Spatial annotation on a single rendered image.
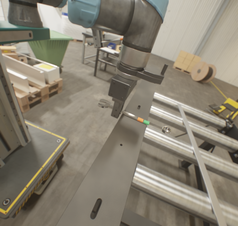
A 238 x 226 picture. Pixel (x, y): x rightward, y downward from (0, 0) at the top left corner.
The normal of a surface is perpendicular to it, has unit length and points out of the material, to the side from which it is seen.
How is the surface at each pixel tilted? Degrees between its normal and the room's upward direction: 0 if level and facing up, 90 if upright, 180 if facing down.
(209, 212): 42
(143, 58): 90
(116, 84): 90
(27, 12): 72
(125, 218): 0
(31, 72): 90
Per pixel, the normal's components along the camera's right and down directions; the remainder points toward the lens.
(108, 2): 0.39, 0.36
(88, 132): 0.25, -0.77
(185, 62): -0.39, 0.47
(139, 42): -0.08, 0.59
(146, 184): -0.03, -0.24
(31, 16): 0.80, 0.28
